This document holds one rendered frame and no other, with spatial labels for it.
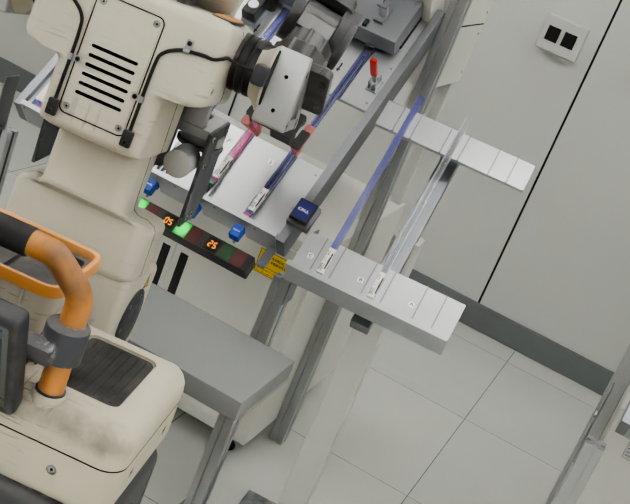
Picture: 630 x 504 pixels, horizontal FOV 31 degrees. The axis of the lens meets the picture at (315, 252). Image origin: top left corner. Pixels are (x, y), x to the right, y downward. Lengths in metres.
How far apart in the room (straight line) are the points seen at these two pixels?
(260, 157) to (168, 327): 0.52
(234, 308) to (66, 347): 1.49
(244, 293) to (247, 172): 0.42
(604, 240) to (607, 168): 0.26
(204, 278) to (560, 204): 1.75
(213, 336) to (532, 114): 2.26
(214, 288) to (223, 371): 0.79
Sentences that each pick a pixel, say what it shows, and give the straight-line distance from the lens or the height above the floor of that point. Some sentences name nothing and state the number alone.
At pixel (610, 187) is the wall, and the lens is 4.17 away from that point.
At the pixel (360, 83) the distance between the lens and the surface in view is 2.60.
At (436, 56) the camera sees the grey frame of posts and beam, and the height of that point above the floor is 1.11.
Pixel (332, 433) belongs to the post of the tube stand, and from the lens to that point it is 2.56.
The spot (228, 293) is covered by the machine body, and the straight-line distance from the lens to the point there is 2.81.
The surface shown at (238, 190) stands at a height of 0.76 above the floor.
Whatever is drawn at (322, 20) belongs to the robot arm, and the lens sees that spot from 1.72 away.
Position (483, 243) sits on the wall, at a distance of 4.30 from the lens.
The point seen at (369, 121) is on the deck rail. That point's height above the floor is 0.96.
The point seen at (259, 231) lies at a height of 0.72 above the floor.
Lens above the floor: 1.55
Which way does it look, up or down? 20 degrees down
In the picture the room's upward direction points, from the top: 22 degrees clockwise
